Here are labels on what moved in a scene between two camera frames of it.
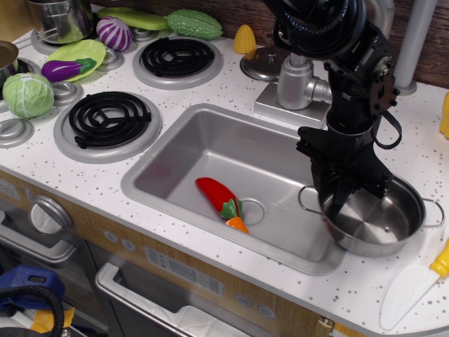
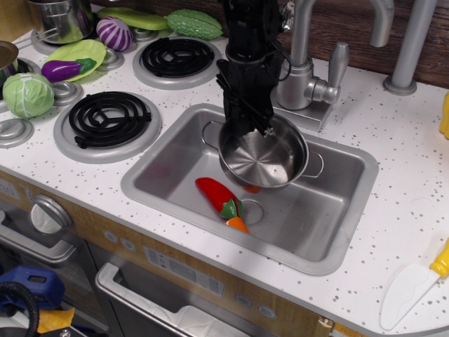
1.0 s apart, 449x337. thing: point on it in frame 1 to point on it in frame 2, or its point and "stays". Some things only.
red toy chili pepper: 221,199 stays
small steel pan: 366,223 to 278,159
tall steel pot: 59,21 stays
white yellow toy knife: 409,285 stays
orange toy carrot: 238,223 stays
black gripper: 349,159 to 248,90
